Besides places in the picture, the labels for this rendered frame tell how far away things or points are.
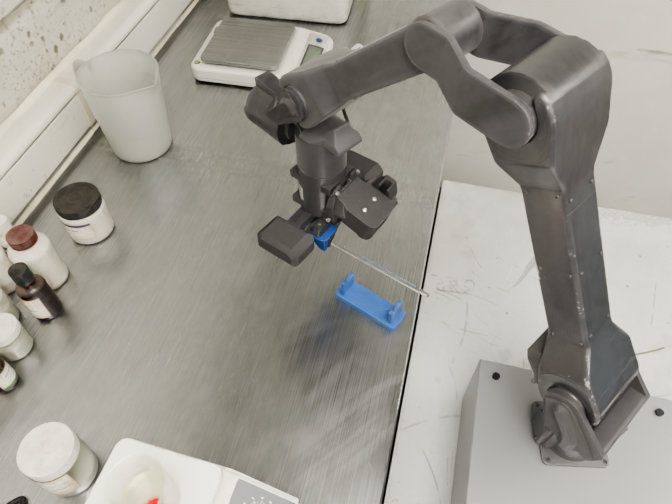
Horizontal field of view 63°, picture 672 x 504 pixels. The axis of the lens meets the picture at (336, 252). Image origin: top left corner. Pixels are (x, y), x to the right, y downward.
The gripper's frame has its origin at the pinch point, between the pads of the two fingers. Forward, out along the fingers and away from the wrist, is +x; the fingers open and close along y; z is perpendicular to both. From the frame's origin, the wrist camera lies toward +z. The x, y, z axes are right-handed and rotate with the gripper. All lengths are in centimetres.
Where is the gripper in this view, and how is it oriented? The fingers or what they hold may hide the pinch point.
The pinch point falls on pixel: (324, 230)
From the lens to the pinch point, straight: 72.4
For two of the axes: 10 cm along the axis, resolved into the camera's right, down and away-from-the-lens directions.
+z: 8.1, 4.6, -3.7
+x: 0.0, 6.2, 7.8
